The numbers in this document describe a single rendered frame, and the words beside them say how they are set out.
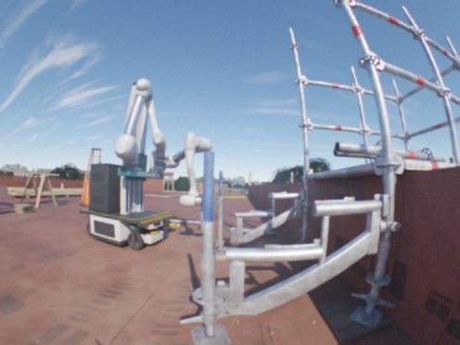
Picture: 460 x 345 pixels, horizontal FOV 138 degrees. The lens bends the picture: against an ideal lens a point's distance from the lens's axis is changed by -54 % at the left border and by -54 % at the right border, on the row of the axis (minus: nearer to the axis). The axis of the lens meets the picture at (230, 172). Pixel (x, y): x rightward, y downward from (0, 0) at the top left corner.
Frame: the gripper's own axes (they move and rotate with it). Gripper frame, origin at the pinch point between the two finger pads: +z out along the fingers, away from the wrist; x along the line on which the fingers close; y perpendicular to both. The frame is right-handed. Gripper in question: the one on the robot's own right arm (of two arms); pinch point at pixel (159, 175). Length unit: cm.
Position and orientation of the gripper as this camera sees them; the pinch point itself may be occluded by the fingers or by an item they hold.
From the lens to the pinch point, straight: 181.8
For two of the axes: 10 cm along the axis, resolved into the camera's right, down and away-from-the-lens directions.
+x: -1.9, -0.7, -9.8
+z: -0.1, 10.0, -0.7
